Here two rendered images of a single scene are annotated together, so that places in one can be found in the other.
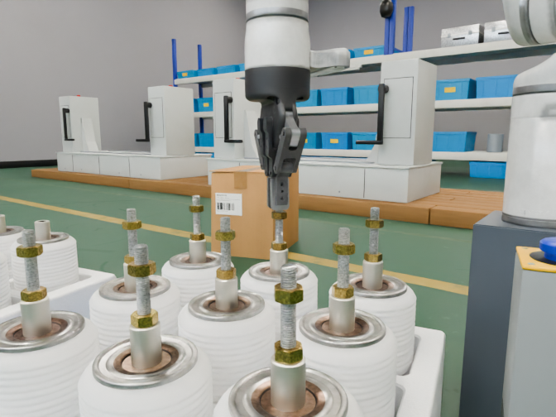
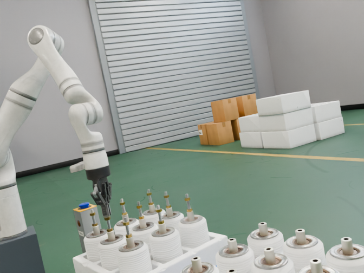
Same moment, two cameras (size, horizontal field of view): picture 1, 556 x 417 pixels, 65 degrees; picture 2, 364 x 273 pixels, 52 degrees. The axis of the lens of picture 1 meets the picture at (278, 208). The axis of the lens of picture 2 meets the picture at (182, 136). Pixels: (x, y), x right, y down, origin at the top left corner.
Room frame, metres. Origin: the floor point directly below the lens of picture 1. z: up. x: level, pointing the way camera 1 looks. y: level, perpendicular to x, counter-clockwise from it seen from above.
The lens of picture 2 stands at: (1.41, 0.79, 0.63)
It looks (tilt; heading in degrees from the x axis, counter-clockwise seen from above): 5 degrees down; 208
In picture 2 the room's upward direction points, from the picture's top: 11 degrees counter-clockwise
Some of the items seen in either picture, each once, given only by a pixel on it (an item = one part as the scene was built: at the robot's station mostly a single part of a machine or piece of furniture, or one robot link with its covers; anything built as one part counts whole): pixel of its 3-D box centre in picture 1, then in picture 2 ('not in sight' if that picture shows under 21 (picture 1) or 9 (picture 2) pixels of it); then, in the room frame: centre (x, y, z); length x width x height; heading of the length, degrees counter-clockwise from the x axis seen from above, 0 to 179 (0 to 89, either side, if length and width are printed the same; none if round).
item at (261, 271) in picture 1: (279, 271); (111, 239); (0.52, 0.00, 0.25); 0.08 x 0.08 x 0.01
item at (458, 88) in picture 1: (456, 91); not in sight; (4.84, -1.93, 0.90); 0.50 x 0.38 x 0.21; 144
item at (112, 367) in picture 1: (146, 360); (170, 215); (0.30, 0.10, 0.25); 0.08 x 0.08 x 0.01
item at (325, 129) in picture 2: not in sight; (317, 128); (-2.92, 0.22, 0.09); 0.39 x 0.39 x 0.18; 57
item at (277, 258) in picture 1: (279, 261); (111, 235); (0.52, 0.00, 0.26); 0.02 x 0.02 x 0.03
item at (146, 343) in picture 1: (146, 343); (169, 212); (0.30, 0.10, 0.26); 0.02 x 0.02 x 0.03
